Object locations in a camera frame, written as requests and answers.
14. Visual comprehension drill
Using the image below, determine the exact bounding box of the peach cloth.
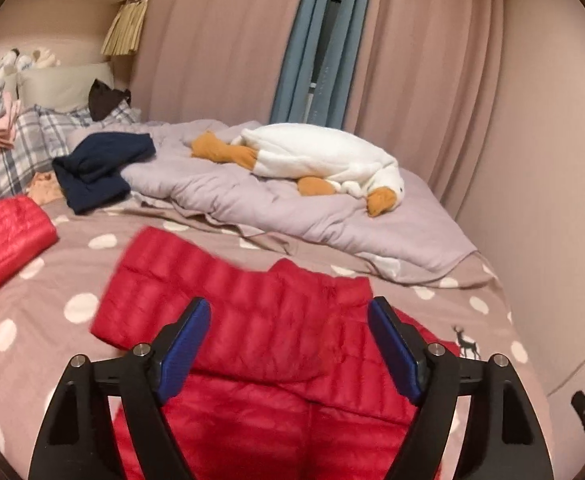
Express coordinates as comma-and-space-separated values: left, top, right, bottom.
26, 171, 66, 206

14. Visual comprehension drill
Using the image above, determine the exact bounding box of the beige hanging paper bundle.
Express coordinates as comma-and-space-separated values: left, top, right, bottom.
101, 0, 149, 57

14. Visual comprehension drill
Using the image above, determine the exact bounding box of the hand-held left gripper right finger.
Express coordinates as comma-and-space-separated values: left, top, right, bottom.
367, 296, 555, 480

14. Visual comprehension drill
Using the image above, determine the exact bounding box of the lilac duvet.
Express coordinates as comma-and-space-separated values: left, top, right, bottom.
67, 120, 478, 273

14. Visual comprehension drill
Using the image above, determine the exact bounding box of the cream plush toy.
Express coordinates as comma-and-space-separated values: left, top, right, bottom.
30, 47, 60, 68

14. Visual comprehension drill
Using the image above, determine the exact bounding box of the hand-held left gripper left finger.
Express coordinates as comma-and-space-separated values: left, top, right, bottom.
28, 297, 212, 480

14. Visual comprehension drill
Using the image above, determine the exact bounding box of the white goose plush toy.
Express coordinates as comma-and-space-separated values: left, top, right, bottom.
191, 122, 405, 218

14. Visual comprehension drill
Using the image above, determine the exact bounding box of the pink curtain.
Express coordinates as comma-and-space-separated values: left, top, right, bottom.
130, 0, 318, 126
342, 0, 505, 218

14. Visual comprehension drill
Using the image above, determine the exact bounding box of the cream pillow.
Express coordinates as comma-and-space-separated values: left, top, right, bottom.
17, 62, 116, 113

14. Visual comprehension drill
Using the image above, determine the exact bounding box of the navy blue garment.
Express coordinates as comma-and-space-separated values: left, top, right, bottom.
52, 131, 157, 215

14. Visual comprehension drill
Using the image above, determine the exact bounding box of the dark brown garment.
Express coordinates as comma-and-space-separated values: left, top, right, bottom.
88, 79, 132, 122

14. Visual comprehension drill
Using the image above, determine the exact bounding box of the folded red quilted garment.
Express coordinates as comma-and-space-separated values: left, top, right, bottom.
0, 195, 58, 311

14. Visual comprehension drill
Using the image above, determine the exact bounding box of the plaid pillow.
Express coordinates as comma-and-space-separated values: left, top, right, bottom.
0, 102, 140, 216

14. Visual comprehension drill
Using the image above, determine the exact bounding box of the red down jacket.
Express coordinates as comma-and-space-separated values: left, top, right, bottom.
90, 226, 460, 480

